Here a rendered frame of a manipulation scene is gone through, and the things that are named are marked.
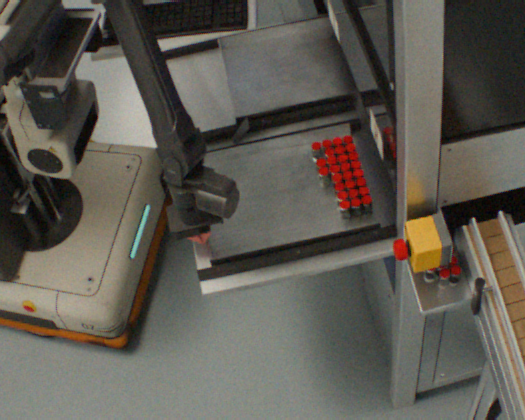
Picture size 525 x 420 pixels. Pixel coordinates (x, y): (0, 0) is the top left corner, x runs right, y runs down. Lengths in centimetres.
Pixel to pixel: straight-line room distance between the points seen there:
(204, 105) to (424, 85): 78
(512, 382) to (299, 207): 60
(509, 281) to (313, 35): 82
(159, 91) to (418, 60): 46
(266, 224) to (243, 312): 94
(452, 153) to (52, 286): 141
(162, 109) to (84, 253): 113
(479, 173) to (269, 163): 51
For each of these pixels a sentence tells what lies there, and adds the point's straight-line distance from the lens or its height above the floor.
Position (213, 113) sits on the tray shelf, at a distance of 201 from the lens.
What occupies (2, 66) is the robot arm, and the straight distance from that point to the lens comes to 172.
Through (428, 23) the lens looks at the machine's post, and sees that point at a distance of 128.
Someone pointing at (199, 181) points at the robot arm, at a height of 113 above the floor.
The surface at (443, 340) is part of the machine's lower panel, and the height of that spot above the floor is 40.
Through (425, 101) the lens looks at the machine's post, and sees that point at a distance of 140.
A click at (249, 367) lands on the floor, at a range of 264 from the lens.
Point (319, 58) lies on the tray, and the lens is 209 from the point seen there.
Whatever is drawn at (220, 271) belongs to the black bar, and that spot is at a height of 90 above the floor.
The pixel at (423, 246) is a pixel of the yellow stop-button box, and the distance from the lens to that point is 159.
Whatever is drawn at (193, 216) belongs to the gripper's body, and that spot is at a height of 103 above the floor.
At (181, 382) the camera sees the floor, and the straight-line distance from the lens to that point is 265.
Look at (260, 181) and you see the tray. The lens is 187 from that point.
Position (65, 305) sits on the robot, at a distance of 255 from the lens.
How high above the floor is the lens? 239
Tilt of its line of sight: 55 degrees down
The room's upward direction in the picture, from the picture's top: 12 degrees counter-clockwise
